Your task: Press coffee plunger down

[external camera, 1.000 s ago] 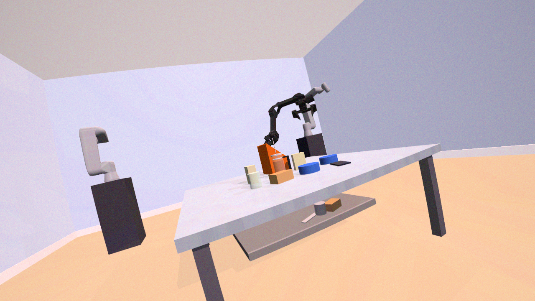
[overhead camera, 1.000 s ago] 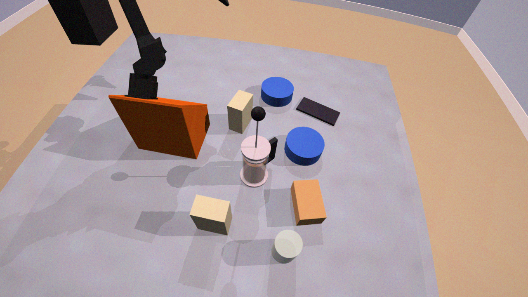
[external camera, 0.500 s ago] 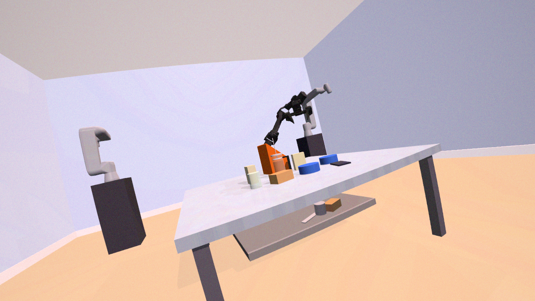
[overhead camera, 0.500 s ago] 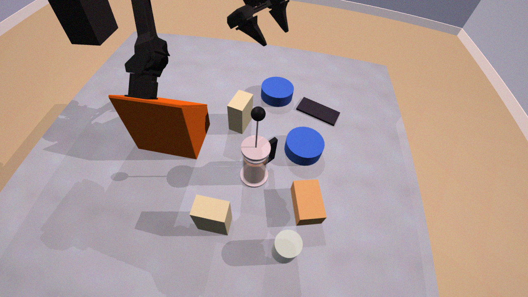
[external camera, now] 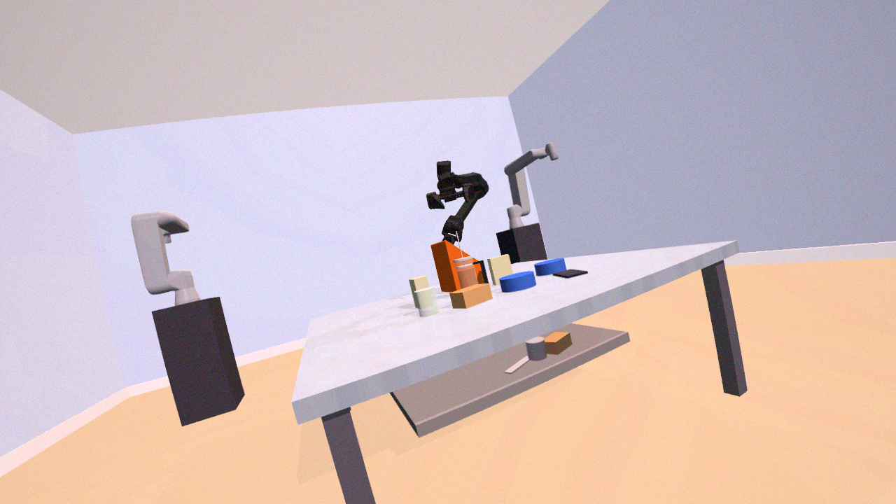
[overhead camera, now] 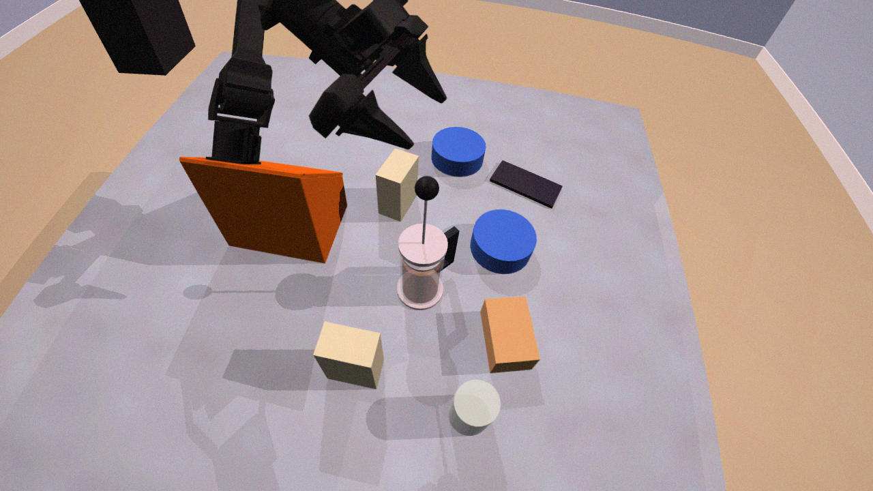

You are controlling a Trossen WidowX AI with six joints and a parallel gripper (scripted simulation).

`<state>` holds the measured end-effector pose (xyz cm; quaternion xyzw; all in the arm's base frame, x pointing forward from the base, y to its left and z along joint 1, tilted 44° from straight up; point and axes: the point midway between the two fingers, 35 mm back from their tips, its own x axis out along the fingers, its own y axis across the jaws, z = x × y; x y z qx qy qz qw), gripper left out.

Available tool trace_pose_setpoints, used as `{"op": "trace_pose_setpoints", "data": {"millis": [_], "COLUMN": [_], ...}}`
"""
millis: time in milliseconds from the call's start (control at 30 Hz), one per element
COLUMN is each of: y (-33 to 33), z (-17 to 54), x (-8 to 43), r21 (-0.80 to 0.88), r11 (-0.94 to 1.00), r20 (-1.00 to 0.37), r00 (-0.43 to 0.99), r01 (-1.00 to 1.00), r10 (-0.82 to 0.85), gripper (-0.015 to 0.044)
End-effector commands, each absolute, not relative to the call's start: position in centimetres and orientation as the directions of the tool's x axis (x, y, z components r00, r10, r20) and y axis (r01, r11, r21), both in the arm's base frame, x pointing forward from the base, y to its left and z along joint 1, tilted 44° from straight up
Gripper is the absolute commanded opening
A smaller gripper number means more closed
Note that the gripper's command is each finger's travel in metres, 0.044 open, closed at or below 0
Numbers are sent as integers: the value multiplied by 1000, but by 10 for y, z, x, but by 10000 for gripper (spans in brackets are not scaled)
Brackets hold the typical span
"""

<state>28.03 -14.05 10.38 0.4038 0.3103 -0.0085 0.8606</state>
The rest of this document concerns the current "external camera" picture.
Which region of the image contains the french press coffee maker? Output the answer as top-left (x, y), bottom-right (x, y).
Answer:
top-left (451, 223), bottom-right (489, 289)

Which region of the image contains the pale pink flat bar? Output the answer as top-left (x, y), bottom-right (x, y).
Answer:
top-left (505, 356), bottom-right (529, 374)

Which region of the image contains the blue cylinder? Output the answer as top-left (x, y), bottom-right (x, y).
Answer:
top-left (499, 271), bottom-right (536, 293)
top-left (534, 258), bottom-right (566, 277)

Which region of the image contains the white cylinder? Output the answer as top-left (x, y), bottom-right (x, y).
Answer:
top-left (414, 287), bottom-right (440, 317)

